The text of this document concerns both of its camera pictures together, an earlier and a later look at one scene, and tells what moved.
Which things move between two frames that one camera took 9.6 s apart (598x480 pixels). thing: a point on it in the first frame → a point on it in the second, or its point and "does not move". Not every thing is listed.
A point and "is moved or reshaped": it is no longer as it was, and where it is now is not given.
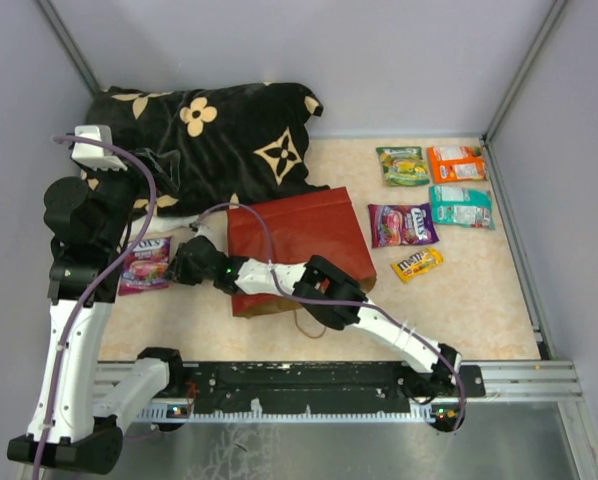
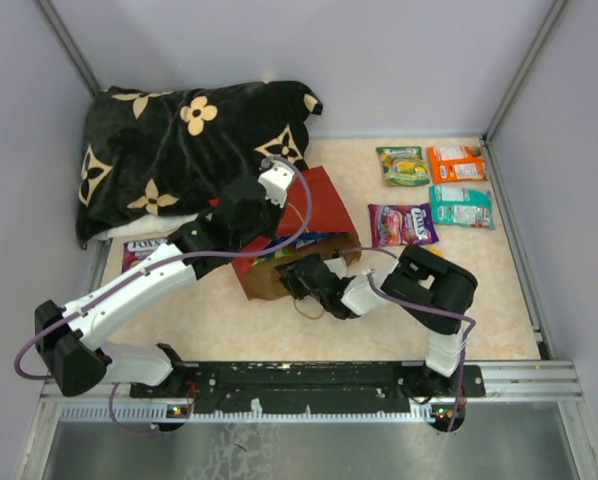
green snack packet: (461, 206) does not move
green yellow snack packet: (403, 165) does not move
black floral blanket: (197, 143) does not move
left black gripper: (167, 162) → (277, 215)
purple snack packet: (401, 225) does not move
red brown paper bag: (291, 229) is moved or reshaped
